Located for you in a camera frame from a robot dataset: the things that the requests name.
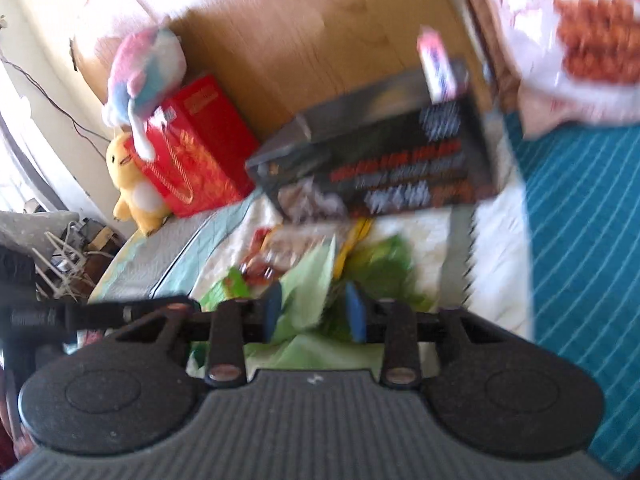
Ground red brown snack packet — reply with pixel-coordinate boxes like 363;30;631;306
240;225;341;287

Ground white wire clutter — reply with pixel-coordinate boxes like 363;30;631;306
30;230;103;303

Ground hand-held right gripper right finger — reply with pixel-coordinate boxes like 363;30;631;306
345;282;538;389

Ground pink blue plush toy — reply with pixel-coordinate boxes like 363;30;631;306
102;27;188;162

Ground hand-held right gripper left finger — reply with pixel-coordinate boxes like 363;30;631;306
115;284;285;389

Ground light green snack packet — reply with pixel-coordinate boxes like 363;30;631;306
240;240;383;376

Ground black sheep print box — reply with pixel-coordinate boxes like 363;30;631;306
245;57;501;222

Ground pink stick snack packet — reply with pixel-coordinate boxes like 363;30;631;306
416;25;463;104

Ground teal bed sheet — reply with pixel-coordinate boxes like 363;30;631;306
500;110;640;477

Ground red gift box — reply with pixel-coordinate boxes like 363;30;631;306
125;74;257;219

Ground dark green snack packet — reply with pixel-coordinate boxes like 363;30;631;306
345;235;437;312

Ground bright green snack packet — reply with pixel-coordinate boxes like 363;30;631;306
200;267;257;312

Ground wooden headboard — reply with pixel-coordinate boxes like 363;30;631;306
70;0;501;147

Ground patterned bed blanket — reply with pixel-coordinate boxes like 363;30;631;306
90;190;537;377

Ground thin black wall cable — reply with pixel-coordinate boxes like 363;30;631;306
0;55;117;147

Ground yellow snack packet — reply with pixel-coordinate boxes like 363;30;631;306
334;217;374;281

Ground grey speckled cloth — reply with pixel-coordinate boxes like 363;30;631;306
0;209;82;248

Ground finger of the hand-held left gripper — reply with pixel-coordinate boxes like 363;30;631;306
64;302;132;333

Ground large pink snack bag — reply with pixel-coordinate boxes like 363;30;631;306
450;0;640;128

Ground yellow plush duck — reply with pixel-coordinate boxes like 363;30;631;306
106;132;172;236

